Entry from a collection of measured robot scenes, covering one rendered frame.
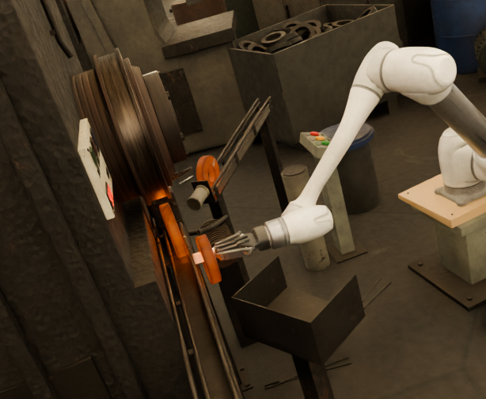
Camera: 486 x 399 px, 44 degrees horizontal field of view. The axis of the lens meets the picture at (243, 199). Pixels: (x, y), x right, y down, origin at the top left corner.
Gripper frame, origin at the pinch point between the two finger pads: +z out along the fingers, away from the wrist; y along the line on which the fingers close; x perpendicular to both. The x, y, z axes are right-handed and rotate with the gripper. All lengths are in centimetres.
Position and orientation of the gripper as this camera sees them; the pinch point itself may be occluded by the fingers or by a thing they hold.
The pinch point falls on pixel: (204, 256)
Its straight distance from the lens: 183.8
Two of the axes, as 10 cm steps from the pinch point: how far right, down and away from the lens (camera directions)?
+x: -2.1, -8.8, -4.4
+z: -9.5, 2.9, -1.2
